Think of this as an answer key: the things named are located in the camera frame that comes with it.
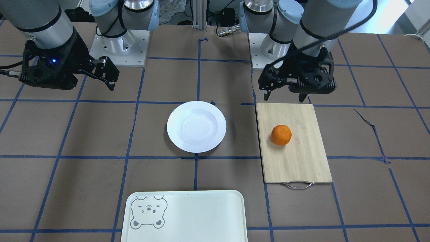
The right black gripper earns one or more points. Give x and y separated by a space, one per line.
76 50

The orange fruit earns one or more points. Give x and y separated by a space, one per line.
281 135

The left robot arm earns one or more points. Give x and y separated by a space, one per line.
314 26

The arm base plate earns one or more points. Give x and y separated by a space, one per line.
266 48
129 50

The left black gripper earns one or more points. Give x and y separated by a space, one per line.
288 68

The bamboo cutting board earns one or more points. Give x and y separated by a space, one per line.
303 159

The cream bear tray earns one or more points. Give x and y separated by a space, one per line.
185 216

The white round plate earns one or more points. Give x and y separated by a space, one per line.
196 126

